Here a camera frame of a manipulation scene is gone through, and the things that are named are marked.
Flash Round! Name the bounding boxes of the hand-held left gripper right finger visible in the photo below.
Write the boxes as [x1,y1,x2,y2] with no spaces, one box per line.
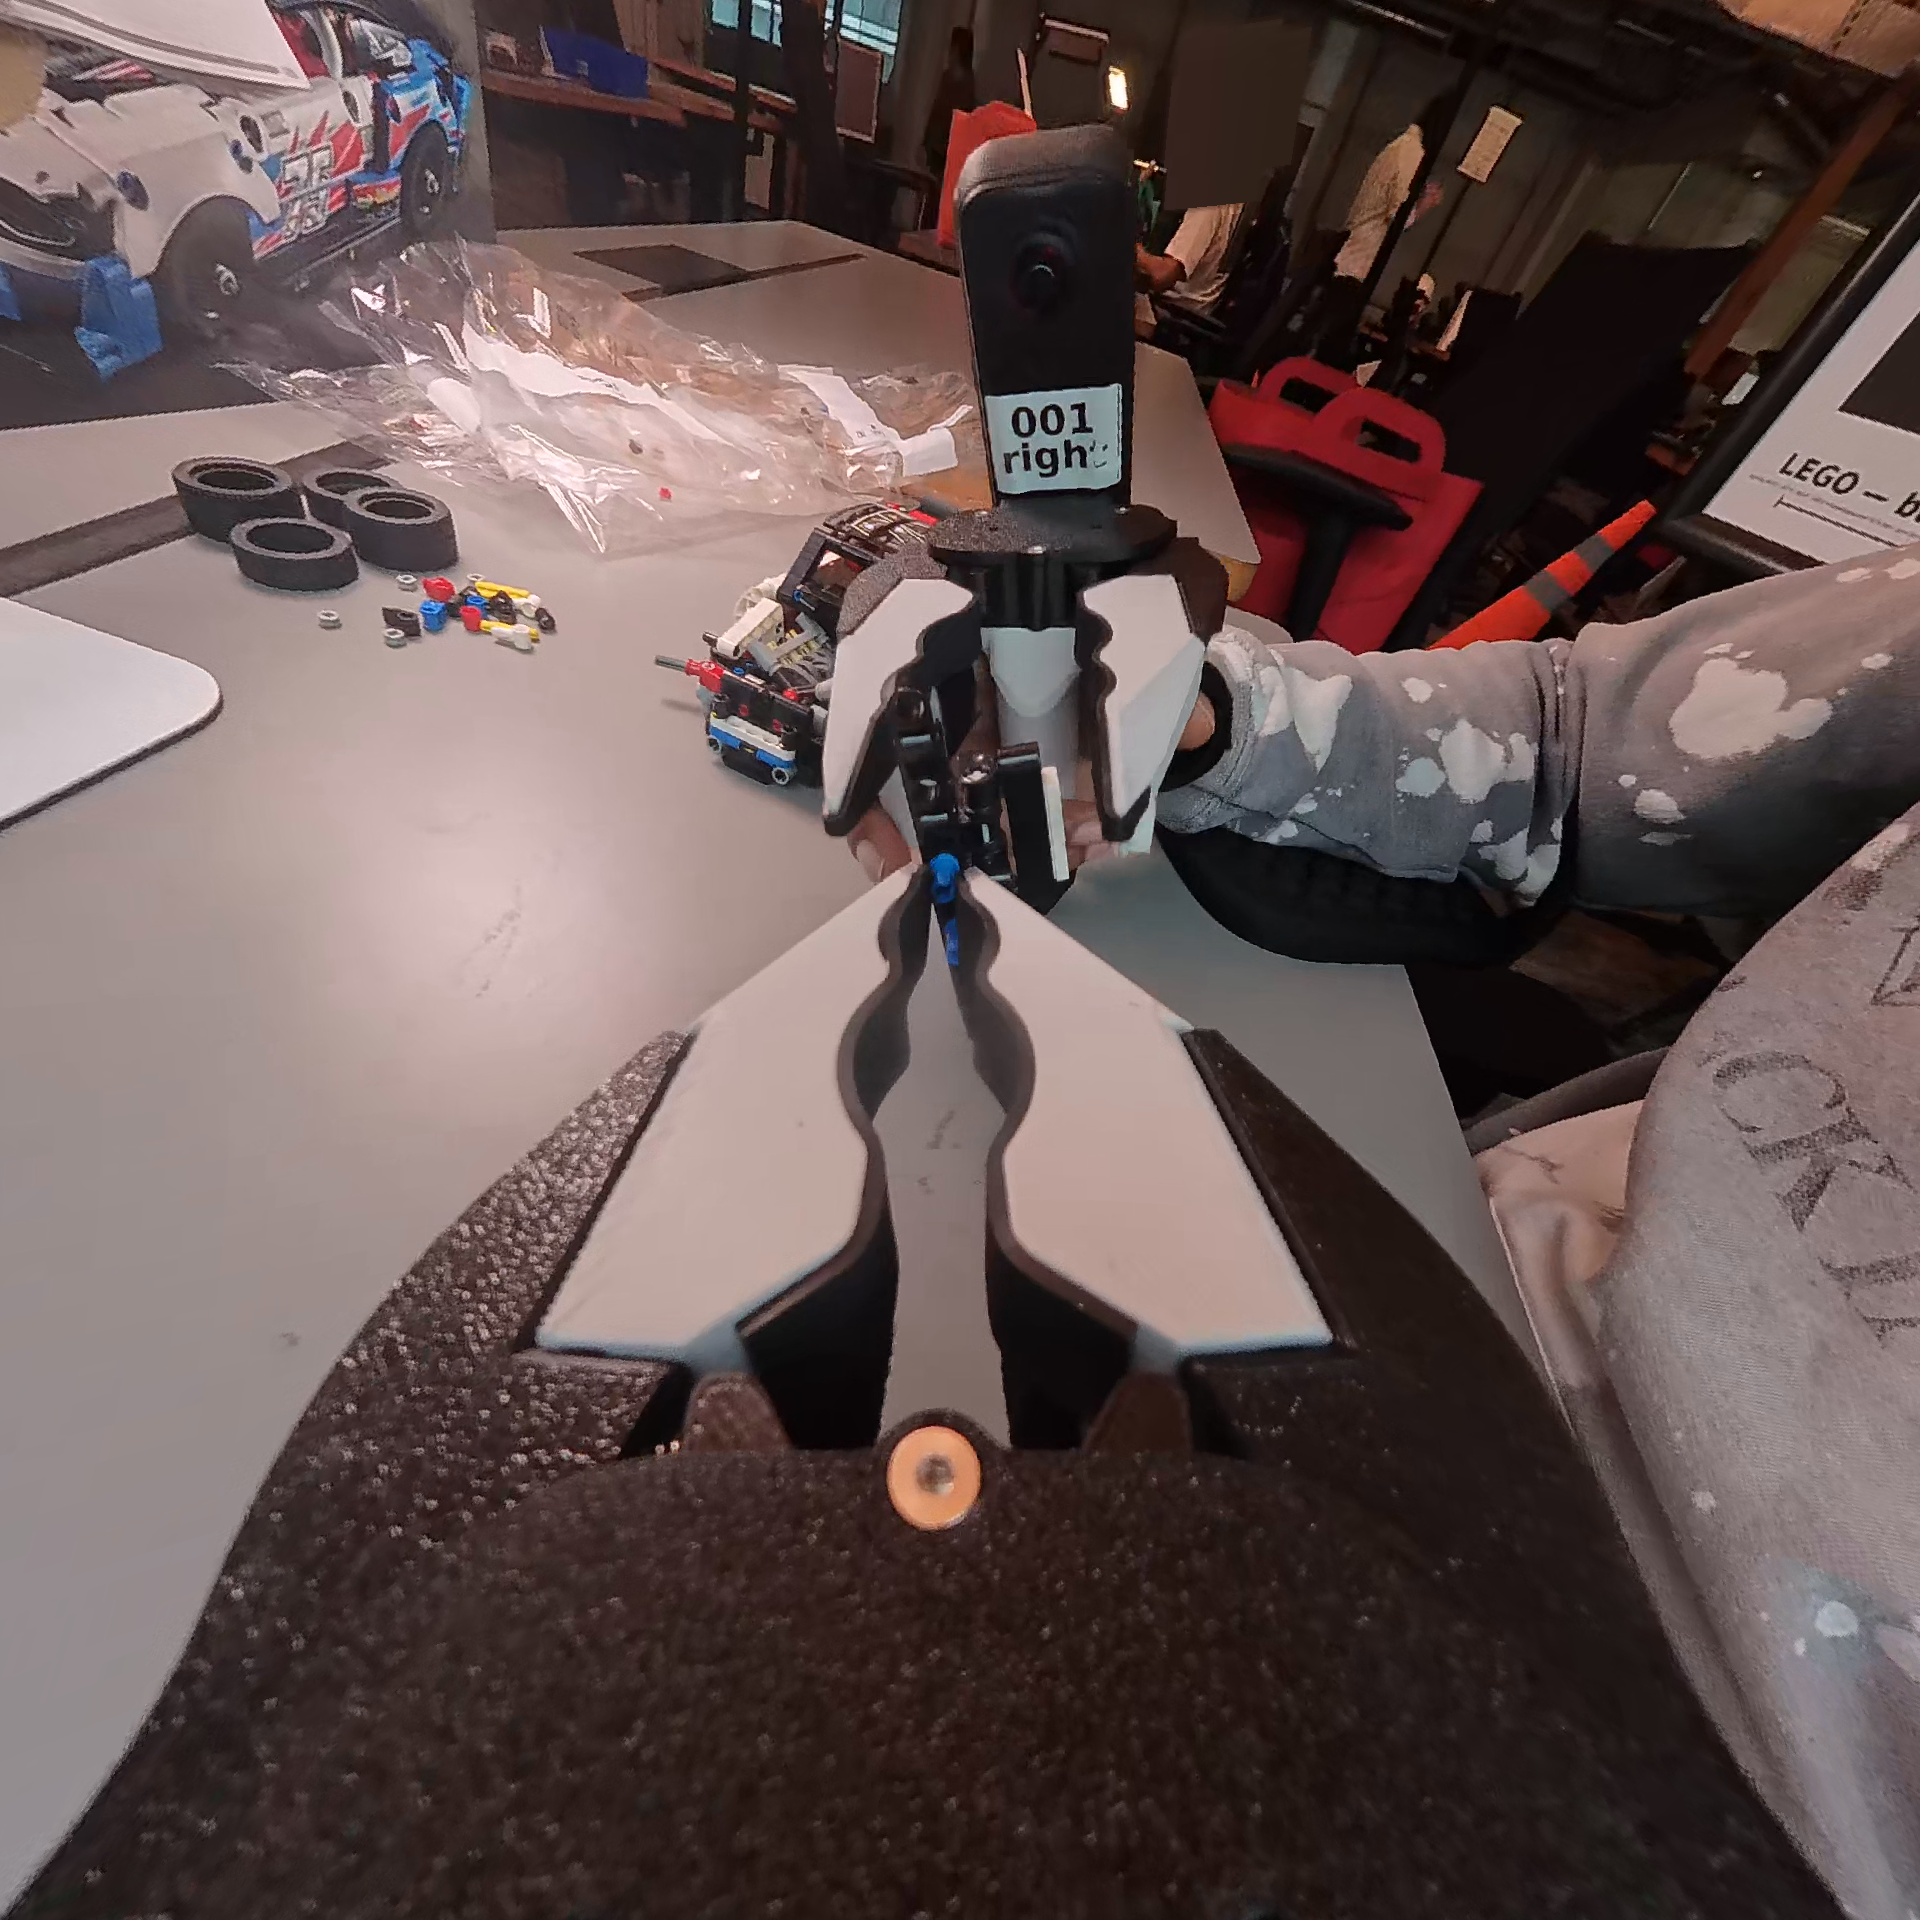
[956,877,1335,1453]

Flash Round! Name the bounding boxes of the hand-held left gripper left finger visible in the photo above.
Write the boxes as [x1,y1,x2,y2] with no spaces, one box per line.
[535,872,923,1453]

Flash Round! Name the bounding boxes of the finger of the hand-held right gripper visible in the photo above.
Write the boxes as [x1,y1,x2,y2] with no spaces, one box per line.
[818,574,981,844]
[1077,571,1219,861]

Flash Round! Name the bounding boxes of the toy brick car chassis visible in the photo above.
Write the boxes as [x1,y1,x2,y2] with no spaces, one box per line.
[655,507,909,788]

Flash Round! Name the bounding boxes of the toy brick beam assembly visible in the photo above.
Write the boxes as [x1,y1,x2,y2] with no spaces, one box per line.
[885,662,1077,964]

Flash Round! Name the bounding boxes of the person's right forearm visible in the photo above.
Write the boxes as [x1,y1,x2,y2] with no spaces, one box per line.
[1153,541,1920,921]

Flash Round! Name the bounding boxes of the grey desk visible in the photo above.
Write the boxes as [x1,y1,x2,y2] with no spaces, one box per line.
[0,224,1510,1920]

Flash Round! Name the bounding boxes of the person's right hand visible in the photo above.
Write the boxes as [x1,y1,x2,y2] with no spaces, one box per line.
[1050,679,1223,880]

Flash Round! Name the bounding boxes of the red tote bag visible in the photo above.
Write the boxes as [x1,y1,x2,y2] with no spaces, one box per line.
[1207,359,1489,647]

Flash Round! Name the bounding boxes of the clear plastic bag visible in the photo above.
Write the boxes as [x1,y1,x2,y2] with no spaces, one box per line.
[222,238,981,559]

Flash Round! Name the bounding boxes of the pile of small colourful bricks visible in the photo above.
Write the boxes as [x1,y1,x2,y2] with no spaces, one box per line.
[305,569,561,658]

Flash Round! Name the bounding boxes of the orange traffic cone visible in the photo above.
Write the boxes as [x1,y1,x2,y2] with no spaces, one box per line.
[1500,498,1661,651]

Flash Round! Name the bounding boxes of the person's grey hoodie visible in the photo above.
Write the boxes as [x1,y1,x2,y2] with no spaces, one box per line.
[1475,811,1920,1920]

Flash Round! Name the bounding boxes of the black framed marker sign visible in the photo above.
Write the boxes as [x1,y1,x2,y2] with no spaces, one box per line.
[1659,188,1920,577]

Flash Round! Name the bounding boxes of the toy car set box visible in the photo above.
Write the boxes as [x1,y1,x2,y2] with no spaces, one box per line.
[0,0,495,436]

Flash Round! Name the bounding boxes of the white book stand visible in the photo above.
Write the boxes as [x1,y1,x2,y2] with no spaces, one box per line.
[0,599,222,830]

